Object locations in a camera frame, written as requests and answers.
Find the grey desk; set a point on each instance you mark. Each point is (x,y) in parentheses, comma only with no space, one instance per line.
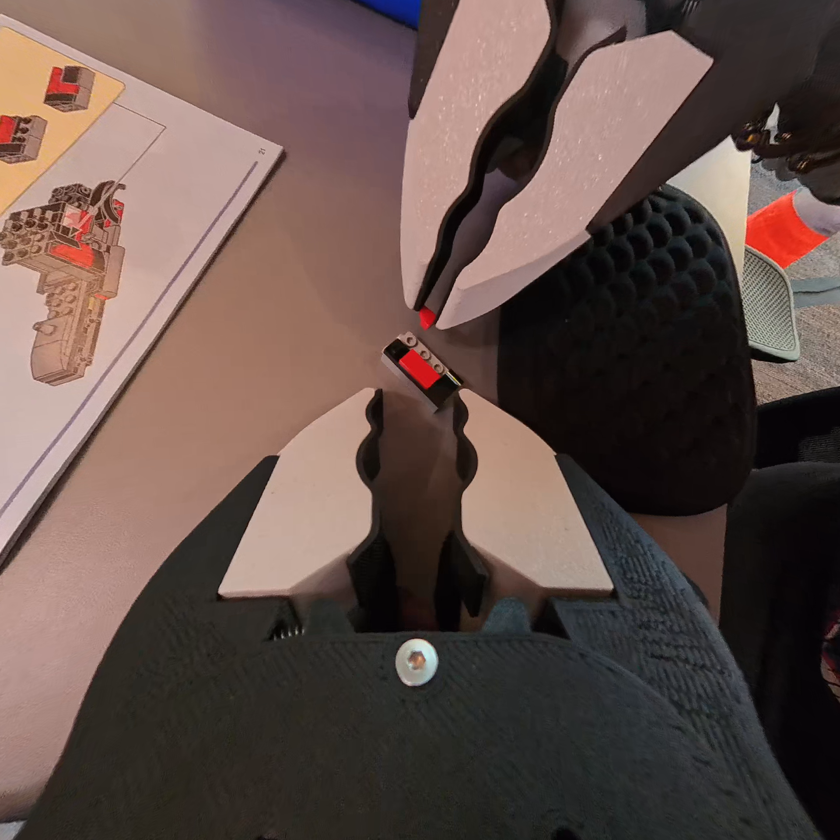
(295,295)

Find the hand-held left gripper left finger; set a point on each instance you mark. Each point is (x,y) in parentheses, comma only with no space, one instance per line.
(308,518)

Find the small black red brick assembly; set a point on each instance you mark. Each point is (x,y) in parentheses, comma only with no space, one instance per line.
(420,367)

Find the tiny red brick piece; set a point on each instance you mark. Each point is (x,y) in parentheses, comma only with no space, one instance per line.
(426,317)

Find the black wrist rest pad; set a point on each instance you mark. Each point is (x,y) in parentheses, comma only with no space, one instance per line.
(623,361)

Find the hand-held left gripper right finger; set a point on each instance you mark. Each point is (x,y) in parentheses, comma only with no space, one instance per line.
(531,518)

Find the blue plastic bin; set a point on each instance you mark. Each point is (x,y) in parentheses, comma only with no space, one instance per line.
(394,10)

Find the grey mesh pad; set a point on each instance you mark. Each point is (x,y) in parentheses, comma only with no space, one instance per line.
(771,308)

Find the open instruction booklet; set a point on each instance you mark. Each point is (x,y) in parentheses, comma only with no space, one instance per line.
(164,229)

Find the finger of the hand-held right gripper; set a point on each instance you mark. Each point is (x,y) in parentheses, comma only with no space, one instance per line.
(472,85)
(590,144)

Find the orange traffic cone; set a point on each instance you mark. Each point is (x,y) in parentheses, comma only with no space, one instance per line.
(781,229)

